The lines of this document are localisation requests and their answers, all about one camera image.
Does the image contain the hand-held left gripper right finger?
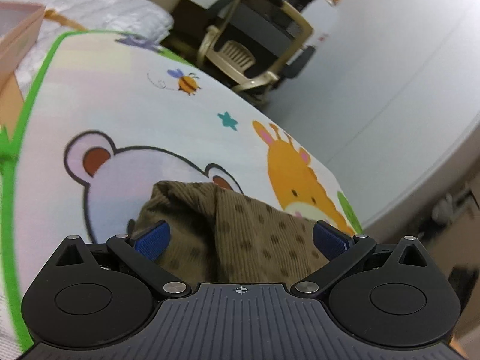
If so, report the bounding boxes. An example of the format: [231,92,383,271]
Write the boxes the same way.
[290,220,431,296]

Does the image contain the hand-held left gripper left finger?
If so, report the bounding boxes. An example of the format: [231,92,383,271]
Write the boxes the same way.
[55,220,192,296]

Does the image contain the olive dotted garment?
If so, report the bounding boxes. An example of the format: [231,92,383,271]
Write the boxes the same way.
[213,185,331,284]

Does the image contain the cartoon printed blanket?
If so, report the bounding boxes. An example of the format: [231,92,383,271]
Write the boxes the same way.
[0,30,364,354]

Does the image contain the white wardrobe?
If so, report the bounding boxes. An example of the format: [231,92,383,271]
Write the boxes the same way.
[262,0,480,234]

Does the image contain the beige mesh office chair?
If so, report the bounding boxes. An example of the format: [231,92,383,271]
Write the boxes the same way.
[197,0,316,106]

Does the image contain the pink box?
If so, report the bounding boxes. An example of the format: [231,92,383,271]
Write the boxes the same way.
[0,2,48,128]

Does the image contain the white quilted bedspread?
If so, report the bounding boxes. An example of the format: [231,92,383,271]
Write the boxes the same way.
[0,0,175,98]

